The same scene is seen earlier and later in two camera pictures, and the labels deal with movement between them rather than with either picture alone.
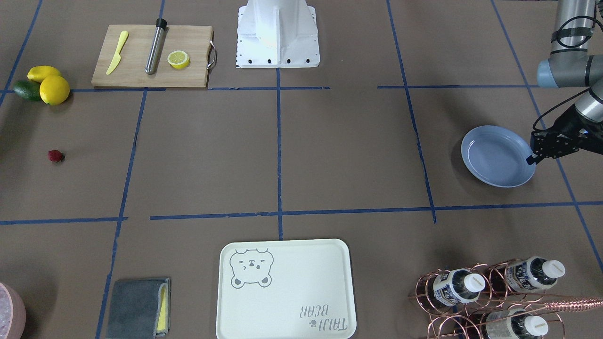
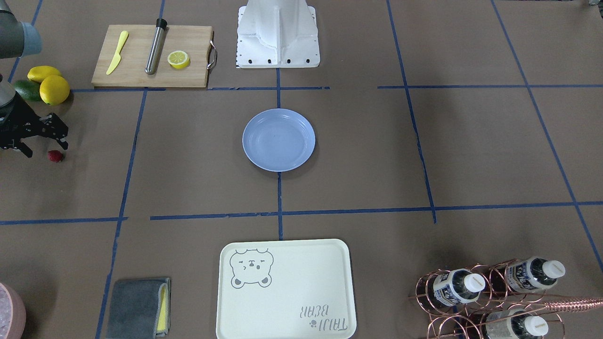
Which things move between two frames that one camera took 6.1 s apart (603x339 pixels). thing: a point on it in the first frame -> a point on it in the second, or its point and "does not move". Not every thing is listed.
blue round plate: [497, 156] -> [278, 140]
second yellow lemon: [37, 73] does not move
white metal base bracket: [277, 34] does not move
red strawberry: [56, 156] does not move
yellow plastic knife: [118, 58] does not move
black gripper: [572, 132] -> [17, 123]
